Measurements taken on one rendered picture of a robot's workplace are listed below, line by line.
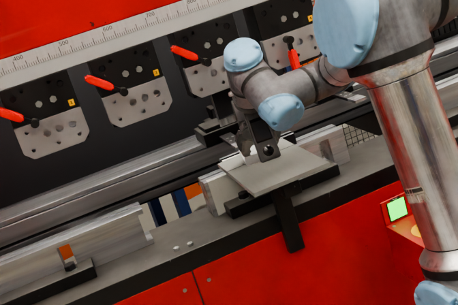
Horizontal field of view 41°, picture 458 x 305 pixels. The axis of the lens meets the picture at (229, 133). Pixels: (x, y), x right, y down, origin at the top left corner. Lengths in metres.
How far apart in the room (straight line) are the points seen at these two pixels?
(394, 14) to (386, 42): 0.03
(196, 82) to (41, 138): 0.37
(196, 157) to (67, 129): 0.49
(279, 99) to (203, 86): 0.35
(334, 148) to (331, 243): 0.25
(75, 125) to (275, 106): 0.49
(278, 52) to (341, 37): 0.71
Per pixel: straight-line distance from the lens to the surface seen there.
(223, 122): 1.53
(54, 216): 1.76
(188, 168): 1.78
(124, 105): 1.42
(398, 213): 1.51
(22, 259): 1.51
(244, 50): 1.19
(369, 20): 0.77
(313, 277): 1.57
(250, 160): 1.45
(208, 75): 1.45
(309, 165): 1.35
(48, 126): 1.41
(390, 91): 0.82
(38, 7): 1.40
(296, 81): 1.17
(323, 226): 1.53
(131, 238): 1.52
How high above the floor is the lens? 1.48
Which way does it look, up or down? 16 degrees down
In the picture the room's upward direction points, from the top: 17 degrees counter-clockwise
